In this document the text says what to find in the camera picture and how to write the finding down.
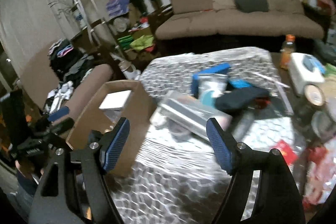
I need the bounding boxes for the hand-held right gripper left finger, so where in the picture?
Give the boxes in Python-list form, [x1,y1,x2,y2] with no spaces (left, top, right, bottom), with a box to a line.
[28,117,131,224]

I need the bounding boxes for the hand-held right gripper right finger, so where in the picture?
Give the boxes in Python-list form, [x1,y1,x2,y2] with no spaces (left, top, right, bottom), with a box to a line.
[206,118,306,224]

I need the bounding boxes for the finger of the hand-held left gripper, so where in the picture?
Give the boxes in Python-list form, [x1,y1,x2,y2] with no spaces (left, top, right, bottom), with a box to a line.
[50,117,75,136]
[48,106,70,122]

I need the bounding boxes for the brown cardboard box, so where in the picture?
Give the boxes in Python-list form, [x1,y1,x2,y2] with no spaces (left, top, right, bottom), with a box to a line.
[66,80,155,178]

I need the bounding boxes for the white rectangular box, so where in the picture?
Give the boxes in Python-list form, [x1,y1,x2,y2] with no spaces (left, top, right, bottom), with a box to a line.
[99,90,132,111]

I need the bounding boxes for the white teal container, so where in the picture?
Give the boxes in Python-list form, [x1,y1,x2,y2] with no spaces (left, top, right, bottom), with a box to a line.
[198,74,228,106]

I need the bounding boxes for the white plastic container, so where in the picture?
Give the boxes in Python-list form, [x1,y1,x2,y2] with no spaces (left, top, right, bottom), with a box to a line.
[288,53,326,97]

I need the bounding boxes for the person's left hand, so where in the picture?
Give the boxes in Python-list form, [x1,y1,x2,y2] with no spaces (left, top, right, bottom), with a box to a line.
[14,158,45,180]

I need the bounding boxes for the white clothes pile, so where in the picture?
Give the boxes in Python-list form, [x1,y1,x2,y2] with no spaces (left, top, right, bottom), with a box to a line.
[45,81,75,115]

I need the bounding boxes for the brown armchair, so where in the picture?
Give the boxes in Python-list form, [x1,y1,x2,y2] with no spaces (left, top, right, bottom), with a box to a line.
[20,46,113,111]

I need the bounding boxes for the dark clothes pile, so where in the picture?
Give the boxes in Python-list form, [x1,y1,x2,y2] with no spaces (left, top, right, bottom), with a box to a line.
[49,39,96,83]

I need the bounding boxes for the black folded cloth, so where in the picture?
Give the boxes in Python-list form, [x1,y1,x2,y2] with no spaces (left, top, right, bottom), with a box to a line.
[215,88,269,113]

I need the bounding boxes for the grey white patterned blanket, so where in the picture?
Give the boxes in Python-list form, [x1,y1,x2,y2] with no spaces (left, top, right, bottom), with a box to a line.
[105,47,307,224]

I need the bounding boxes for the red packet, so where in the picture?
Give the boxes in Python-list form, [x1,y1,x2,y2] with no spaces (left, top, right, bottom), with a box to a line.
[273,139,298,165]

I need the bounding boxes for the blue cloth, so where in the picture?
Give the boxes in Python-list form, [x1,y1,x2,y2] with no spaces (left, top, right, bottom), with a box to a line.
[228,78,252,89]

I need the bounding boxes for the blue box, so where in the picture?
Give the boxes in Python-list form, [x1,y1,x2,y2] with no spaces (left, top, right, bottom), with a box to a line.
[192,63,231,96]

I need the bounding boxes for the clear plastic zip bag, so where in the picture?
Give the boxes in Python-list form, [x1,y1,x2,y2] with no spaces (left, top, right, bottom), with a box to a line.
[249,72,294,115]

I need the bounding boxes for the red white snack bag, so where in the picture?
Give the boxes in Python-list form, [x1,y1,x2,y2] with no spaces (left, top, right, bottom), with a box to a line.
[302,140,336,205]

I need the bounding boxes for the grey lidded glass jar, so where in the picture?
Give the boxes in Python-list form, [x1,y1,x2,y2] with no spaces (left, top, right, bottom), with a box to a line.
[311,110,336,140]

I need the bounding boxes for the green bag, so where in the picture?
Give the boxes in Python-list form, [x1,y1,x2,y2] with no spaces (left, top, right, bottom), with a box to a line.
[130,34,155,51]

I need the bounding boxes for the round tin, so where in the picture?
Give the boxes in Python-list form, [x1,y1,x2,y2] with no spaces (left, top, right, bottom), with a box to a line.
[114,17,132,34]

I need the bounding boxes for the white standing rack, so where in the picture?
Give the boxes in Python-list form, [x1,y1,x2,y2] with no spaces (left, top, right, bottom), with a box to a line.
[58,0,124,56]

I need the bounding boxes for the orange drink bottle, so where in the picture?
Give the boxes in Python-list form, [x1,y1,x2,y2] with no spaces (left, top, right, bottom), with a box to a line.
[280,34,297,69]

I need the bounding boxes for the blue package stack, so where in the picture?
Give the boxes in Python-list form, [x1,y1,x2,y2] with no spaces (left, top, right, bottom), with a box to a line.
[106,0,130,17]

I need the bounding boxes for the brown sofa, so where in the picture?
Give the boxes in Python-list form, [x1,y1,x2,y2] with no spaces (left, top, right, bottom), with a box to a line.
[155,0,324,41]

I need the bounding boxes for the dark grey pillow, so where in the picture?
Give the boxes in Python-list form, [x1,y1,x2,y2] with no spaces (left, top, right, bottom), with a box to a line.
[234,0,269,13]

